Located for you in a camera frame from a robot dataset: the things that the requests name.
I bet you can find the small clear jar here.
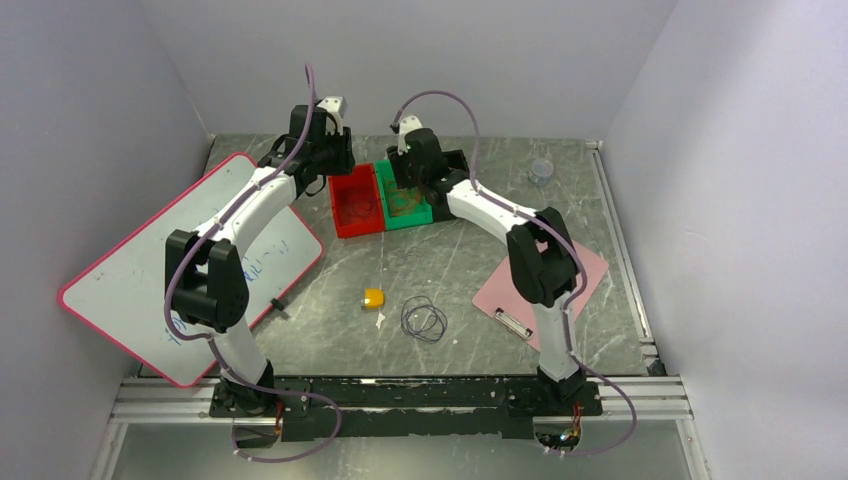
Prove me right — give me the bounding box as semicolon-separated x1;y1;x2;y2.
528;158;555;188

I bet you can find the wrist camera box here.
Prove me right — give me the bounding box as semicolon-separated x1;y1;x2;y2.
392;115;424;144
317;96;347;135

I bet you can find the yellow cube block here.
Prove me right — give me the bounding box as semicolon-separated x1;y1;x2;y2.
361;288;385;310

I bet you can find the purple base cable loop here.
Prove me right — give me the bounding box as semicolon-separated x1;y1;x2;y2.
230;390;344;465

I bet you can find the green plastic bin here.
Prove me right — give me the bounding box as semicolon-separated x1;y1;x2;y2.
374;160;433;230

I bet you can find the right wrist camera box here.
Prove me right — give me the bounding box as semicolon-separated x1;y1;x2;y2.
392;115;424;144

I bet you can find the pink framed whiteboard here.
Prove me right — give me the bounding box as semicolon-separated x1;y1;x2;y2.
58;153;323;387

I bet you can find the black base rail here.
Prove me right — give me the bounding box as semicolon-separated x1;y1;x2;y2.
208;374;603;442

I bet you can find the pink clipboard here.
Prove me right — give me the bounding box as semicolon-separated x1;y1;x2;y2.
471;238;611;354

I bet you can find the black plastic bin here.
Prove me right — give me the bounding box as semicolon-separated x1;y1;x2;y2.
433;149;469;222

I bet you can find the red plastic bin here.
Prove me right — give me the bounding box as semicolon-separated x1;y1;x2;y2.
329;163;386;239

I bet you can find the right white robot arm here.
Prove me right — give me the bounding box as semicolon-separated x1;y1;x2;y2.
387;119;587;414

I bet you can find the thin purple cable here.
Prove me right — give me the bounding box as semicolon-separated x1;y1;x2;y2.
348;190;379;221

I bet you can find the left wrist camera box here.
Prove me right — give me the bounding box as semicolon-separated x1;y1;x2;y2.
317;96;347;135

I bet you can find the orange cable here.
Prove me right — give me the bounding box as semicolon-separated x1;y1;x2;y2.
385;184;425;217

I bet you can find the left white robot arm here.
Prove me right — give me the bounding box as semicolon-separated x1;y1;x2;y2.
164;96;355;416

